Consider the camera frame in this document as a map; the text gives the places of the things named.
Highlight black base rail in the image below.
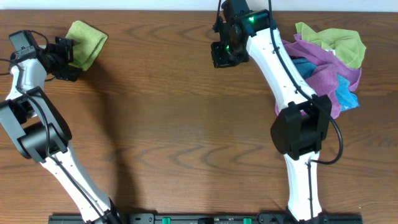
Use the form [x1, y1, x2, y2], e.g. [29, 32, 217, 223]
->
[48, 212, 363, 224]

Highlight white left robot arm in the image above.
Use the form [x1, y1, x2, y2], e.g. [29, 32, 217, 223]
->
[1, 30, 122, 223]

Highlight olive green cloth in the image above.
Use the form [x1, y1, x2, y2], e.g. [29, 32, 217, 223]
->
[295, 22, 366, 69]

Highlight blue cloth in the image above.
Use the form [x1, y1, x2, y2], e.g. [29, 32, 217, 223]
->
[292, 58, 361, 119]

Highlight purple cloth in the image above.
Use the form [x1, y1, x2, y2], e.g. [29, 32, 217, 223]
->
[282, 34, 362, 119]

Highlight light green cloth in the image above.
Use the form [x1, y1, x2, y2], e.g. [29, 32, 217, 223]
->
[66, 21, 108, 71]

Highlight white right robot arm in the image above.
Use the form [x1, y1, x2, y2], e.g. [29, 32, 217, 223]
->
[211, 8, 331, 223]

